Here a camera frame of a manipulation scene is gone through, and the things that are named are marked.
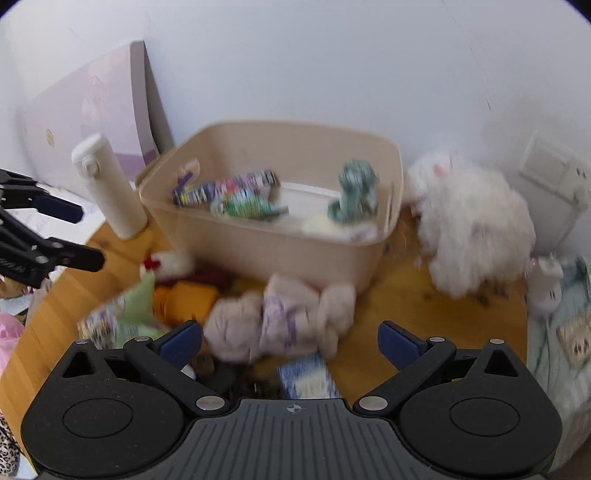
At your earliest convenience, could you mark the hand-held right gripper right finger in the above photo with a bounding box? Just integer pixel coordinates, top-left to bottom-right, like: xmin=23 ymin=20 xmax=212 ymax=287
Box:
xmin=353 ymin=322 xmax=528 ymax=415

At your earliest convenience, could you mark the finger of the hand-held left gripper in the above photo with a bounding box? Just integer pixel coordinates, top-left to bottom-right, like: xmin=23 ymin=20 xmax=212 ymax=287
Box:
xmin=0 ymin=168 xmax=85 ymax=224
xmin=0 ymin=208 xmax=105 ymax=289

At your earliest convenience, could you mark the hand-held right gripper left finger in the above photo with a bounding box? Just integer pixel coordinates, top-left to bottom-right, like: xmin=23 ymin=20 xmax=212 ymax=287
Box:
xmin=59 ymin=320 xmax=230 ymax=419

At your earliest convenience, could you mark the orange foam block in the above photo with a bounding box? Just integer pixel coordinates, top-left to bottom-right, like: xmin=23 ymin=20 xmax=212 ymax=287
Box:
xmin=152 ymin=282 xmax=219 ymax=325

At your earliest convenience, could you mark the red and white plush toy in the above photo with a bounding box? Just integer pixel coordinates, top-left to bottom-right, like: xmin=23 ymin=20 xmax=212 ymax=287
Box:
xmin=141 ymin=250 xmax=195 ymax=282

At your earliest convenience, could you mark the blue cartoon tissue pack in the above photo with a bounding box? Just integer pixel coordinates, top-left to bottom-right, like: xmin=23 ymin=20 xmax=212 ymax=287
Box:
xmin=278 ymin=354 xmax=341 ymax=400

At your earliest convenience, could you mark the beige plastic storage bin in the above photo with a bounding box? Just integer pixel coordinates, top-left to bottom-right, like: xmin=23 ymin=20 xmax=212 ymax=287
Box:
xmin=139 ymin=121 xmax=405 ymax=289

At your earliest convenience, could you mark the grey cloth bundle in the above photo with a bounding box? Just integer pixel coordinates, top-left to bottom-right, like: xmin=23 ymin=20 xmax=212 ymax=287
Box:
xmin=203 ymin=272 xmax=358 ymax=363

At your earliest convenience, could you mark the white insulated bottle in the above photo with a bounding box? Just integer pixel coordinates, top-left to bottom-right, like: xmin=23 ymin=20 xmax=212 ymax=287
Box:
xmin=71 ymin=133 xmax=149 ymax=240

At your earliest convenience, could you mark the light green printed packet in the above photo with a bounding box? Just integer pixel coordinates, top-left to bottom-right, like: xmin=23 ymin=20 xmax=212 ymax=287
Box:
xmin=78 ymin=274 xmax=172 ymax=350

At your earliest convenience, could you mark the pink cloth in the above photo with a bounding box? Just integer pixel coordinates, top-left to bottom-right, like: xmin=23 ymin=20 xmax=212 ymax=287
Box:
xmin=0 ymin=311 xmax=27 ymax=385

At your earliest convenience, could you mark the pale purple flat box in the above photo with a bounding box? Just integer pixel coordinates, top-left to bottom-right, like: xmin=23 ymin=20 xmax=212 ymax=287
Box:
xmin=16 ymin=41 xmax=176 ymax=190

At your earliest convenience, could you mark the purple printed white packet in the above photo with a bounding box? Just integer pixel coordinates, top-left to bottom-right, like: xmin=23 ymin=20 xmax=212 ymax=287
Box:
xmin=259 ymin=275 xmax=325 ymax=357

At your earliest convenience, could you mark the white fluffy plush toy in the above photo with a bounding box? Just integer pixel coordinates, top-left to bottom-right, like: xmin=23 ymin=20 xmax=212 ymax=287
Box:
xmin=404 ymin=147 xmax=537 ymax=299

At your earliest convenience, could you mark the green snack packet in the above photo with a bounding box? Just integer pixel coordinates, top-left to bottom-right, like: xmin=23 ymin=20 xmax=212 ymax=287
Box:
xmin=211 ymin=189 xmax=290 ymax=222

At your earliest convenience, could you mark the green dinosaur toy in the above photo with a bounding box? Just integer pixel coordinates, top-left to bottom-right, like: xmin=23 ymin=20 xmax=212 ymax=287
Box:
xmin=327 ymin=159 xmax=380 ymax=225

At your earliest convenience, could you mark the striped colourful snack packet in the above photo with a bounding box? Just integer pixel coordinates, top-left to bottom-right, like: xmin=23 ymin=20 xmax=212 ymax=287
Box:
xmin=173 ymin=169 xmax=281 ymax=208

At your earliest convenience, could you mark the printed blanket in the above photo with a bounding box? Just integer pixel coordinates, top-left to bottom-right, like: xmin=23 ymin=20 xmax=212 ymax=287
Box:
xmin=526 ymin=256 xmax=591 ymax=472

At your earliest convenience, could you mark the white wall socket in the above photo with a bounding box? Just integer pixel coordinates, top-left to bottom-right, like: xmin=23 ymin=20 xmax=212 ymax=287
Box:
xmin=517 ymin=131 xmax=591 ymax=205

